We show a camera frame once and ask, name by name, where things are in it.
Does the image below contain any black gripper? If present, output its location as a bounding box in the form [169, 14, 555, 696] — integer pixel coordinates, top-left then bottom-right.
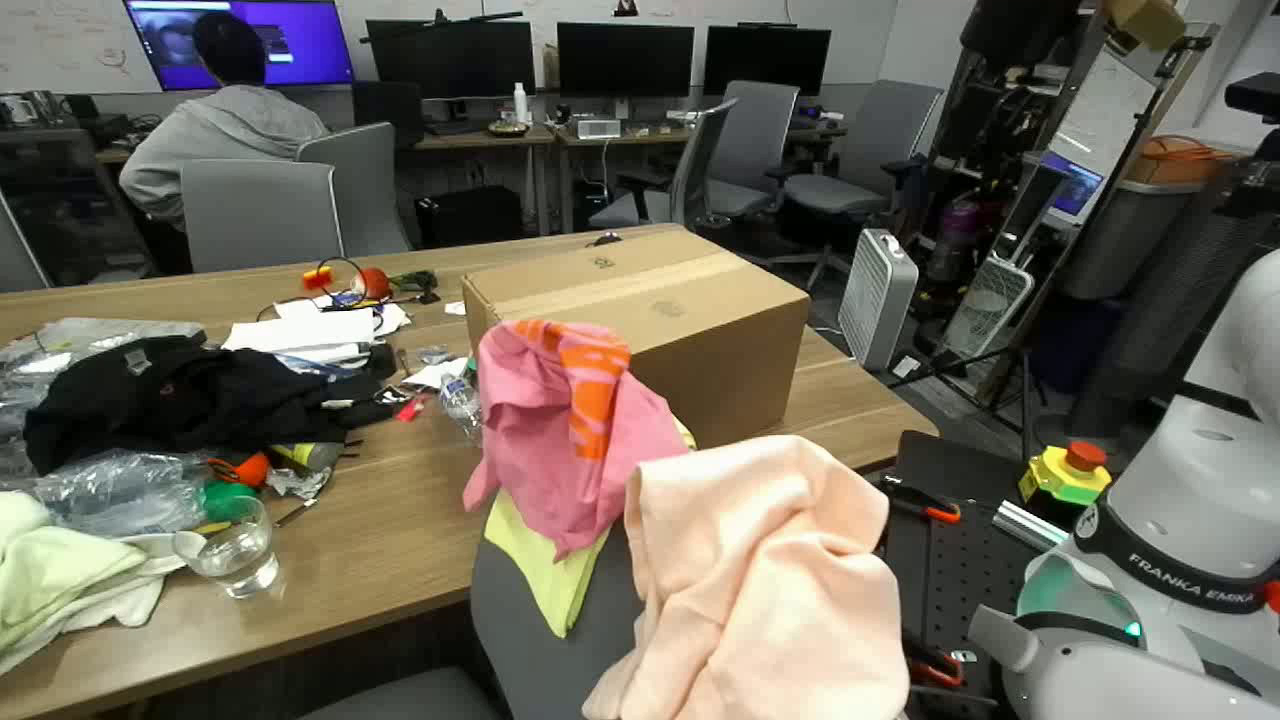
[959, 0, 1108, 82]

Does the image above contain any peach shirt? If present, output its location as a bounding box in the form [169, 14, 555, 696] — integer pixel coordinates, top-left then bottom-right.
[581, 431, 915, 720]

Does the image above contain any pink and orange shirt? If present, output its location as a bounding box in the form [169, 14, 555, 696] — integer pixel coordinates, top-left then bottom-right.
[460, 315, 697, 561]

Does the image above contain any yellow cloth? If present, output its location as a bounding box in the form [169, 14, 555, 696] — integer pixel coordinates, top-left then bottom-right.
[479, 492, 611, 639]

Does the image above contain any brown cardboard box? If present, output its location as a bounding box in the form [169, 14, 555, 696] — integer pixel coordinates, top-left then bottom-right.
[460, 221, 811, 453]

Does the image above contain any grey cloth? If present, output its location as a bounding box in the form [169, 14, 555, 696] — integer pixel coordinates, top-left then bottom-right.
[35, 315, 206, 358]

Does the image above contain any light green cloth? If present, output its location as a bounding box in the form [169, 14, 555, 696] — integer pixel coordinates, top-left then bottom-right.
[0, 488, 205, 675]

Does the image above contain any blue screen display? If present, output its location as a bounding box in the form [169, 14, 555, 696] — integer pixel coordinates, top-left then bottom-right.
[1038, 150, 1108, 223]

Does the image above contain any grey bin with orange lid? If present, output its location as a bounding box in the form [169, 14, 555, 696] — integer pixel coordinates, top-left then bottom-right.
[1059, 133, 1234, 303]

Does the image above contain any black computer monitor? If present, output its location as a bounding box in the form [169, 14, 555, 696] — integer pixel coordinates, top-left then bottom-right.
[700, 22, 837, 101]
[550, 22, 700, 101]
[362, 17, 535, 101]

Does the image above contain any white slatted appliance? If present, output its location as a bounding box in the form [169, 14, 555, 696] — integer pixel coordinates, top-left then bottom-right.
[938, 253, 1038, 360]

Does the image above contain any white air purifier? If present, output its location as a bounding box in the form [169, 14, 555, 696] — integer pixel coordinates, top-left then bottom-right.
[837, 223, 925, 374]

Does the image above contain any yellow red emergency stop button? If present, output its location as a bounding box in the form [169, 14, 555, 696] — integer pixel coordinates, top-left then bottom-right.
[1019, 435, 1114, 510]

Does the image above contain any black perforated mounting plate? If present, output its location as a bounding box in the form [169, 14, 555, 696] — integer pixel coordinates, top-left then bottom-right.
[875, 430, 1070, 720]

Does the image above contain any wooden office desk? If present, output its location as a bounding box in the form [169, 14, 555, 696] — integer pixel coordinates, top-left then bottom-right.
[391, 119, 564, 235]

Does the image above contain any black bag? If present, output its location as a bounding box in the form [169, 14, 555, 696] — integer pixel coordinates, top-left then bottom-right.
[410, 185, 529, 253]

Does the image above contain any clear water bottle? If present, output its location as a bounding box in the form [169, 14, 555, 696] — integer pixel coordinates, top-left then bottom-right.
[436, 358, 502, 453]

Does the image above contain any orange red toy object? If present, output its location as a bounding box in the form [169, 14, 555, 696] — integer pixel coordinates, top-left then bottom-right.
[296, 260, 394, 303]

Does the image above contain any purple lit monitor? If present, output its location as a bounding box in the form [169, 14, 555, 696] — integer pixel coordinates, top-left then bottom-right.
[120, 0, 358, 97]

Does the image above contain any white paper stack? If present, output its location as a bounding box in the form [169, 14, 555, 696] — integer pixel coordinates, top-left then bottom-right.
[218, 295, 417, 374]

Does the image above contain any seated person in grey hoodie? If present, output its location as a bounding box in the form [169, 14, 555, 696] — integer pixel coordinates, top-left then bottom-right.
[117, 14, 332, 223]

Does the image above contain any grey-framed mesh office chair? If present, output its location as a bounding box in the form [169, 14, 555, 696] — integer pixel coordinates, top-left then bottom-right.
[296, 533, 646, 720]

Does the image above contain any orange plastic cap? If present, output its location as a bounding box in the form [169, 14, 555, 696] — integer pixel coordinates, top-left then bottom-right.
[205, 453, 275, 492]

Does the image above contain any green plastic object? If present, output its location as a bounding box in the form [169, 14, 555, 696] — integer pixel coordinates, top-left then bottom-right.
[197, 475, 265, 529]

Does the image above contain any black clothing pile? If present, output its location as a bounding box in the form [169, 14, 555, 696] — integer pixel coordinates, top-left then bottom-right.
[21, 333, 401, 475]

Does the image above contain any clear plastic cup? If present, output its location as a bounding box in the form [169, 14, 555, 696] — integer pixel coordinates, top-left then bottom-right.
[177, 506, 286, 605]

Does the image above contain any clear plastic bag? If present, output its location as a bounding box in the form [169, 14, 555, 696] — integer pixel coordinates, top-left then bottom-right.
[33, 447, 217, 536]

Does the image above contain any orange-handled black clamp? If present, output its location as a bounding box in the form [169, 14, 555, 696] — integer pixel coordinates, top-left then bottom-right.
[875, 471, 963, 529]
[912, 652, 970, 696]

